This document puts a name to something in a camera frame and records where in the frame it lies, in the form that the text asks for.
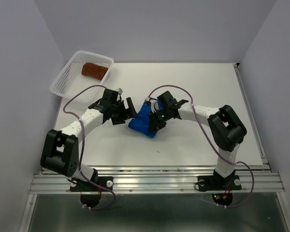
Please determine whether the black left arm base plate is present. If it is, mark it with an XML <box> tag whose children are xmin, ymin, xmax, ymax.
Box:
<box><xmin>68</xmin><ymin>176</ymin><xmax>114</xmax><ymax>193</ymax></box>

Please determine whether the white plastic basket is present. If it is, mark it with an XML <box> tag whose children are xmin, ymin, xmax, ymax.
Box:
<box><xmin>50</xmin><ymin>51</ymin><xmax>114</xmax><ymax>99</ymax></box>

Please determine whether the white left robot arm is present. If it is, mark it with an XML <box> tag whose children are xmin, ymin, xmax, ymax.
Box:
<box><xmin>40</xmin><ymin>88</ymin><xmax>138</xmax><ymax>190</ymax></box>

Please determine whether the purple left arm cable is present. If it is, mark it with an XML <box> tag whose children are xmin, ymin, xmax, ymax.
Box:
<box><xmin>63</xmin><ymin>86</ymin><xmax>116</xmax><ymax>210</ymax></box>

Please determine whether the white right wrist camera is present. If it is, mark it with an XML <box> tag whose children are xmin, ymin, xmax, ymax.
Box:
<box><xmin>145</xmin><ymin>98</ymin><xmax>158</xmax><ymax>106</ymax></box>

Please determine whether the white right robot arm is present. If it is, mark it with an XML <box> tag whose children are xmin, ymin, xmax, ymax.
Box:
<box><xmin>145</xmin><ymin>91</ymin><xmax>247</xmax><ymax>189</ymax></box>

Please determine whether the brown towel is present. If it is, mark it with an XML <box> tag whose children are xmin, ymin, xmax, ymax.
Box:
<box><xmin>81</xmin><ymin>62</ymin><xmax>108</xmax><ymax>80</ymax></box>

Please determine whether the blue towel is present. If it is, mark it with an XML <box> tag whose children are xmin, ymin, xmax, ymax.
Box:
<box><xmin>128</xmin><ymin>98</ymin><xmax>162</xmax><ymax>138</ymax></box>

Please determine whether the aluminium rail frame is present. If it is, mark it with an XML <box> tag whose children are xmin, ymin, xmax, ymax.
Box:
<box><xmin>19</xmin><ymin>62</ymin><xmax>290</xmax><ymax>232</ymax></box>

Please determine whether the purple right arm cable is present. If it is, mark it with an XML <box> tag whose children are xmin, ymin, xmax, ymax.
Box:
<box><xmin>148</xmin><ymin>85</ymin><xmax>255</xmax><ymax>209</ymax></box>

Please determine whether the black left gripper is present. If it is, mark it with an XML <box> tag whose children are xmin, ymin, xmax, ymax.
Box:
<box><xmin>110</xmin><ymin>97</ymin><xmax>138</xmax><ymax>125</ymax></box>

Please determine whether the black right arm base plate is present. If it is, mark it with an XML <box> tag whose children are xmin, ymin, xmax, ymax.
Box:
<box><xmin>194</xmin><ymin>175</ymin><xmax>242</xmax><ymax>192</ymax></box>

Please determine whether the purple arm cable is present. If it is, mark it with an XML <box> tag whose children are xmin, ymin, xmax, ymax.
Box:
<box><xmin>63</xmin><ymin>86</ymin><xmax>116</xmax><ymax>210</ymax></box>
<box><xmin>148</xmin><ymin>85</ymin><xmax>255</xmax><ymax>209</ymax></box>

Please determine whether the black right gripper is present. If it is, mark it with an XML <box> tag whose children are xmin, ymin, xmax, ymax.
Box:
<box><xmin>147</xmin><ymin>107</ymin><xmax>171</xmax><ymax>135</ymax></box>

